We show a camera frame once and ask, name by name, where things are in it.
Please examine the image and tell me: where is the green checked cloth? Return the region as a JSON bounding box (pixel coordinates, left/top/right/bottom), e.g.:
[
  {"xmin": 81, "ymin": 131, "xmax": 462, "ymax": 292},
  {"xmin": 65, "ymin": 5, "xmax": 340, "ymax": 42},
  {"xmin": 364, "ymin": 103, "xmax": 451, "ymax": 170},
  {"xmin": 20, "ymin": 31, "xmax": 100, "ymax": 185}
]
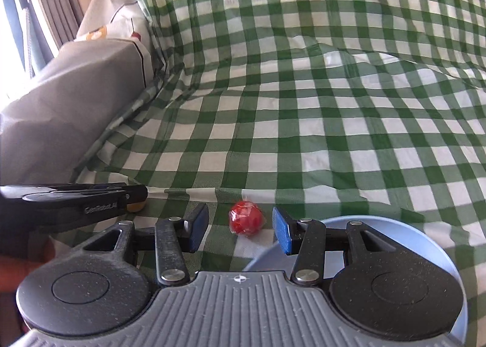
[{"xmin": 74, "ymin": 0, "xmax": 486, "ymax": 347}]

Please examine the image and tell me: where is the light blue plate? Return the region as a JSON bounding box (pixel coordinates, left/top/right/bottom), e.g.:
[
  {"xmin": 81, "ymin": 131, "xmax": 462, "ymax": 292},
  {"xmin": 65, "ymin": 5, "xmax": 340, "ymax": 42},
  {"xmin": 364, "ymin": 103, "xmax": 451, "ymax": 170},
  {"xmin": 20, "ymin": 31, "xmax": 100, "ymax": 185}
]
[{"xmin": 243, "ymin": 216, "xmax": 468, "ymax": 347}]

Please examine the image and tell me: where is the white printed cloth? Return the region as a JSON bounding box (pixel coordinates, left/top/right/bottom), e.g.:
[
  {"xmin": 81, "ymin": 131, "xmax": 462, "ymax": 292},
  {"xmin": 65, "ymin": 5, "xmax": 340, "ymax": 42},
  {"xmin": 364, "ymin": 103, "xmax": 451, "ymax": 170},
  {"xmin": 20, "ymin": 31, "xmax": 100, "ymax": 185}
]
[{"xmin": 74, "ymin": 0, "xmax": 157, "ymax": 93}]

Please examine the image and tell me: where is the dark red cloth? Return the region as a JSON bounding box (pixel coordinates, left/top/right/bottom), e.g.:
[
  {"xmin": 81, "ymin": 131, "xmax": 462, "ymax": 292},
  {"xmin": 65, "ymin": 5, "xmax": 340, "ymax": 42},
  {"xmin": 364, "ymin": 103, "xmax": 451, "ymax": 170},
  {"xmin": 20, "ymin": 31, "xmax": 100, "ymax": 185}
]
[{"xmin": 0, "ymin": 231, "xmax": 57, "ymax": 336}]

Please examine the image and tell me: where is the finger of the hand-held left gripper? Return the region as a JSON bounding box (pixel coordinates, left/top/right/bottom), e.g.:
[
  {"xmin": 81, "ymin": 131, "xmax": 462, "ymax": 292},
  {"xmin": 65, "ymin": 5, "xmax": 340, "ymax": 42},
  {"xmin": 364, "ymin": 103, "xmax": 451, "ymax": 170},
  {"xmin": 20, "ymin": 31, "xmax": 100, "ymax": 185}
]
[{"xmin": 49, "ymin": 182, "xmax": 148, "ymax": 206}]

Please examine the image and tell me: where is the small red fruit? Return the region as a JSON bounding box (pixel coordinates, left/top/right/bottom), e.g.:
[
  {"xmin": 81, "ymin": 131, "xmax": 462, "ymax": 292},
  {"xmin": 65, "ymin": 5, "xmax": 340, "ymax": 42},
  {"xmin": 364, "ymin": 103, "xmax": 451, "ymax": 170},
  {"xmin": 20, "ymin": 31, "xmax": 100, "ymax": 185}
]
[{"xmin": 229, "ymin": 201, "xmax": 263, "ymax": 236}]

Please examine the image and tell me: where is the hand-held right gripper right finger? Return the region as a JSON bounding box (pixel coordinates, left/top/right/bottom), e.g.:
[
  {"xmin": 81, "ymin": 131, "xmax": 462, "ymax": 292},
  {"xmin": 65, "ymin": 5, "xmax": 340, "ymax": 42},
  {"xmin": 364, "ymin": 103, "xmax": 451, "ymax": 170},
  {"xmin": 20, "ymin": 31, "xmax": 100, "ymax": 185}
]
[{"xmin": 272, "ymin": 206, "xmax": 399, "ymax": 287}]

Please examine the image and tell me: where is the grey cloth cover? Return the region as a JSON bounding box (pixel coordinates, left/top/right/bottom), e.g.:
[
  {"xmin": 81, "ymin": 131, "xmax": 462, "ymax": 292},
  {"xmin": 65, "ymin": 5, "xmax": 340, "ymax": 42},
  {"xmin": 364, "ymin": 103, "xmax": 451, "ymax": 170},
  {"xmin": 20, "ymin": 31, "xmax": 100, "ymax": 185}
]
[{"xmin": 0, "ymin": 38, "xmax": 148, "ymax": 188}]

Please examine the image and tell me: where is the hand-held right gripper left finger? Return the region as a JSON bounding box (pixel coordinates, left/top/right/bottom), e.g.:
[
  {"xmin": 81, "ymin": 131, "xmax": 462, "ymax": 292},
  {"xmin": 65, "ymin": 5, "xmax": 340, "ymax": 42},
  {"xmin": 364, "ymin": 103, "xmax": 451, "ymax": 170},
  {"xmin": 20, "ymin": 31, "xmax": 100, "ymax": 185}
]
[{"xmin": 81, "ymin": 203, "xmax": 210, "ymax": 287}]

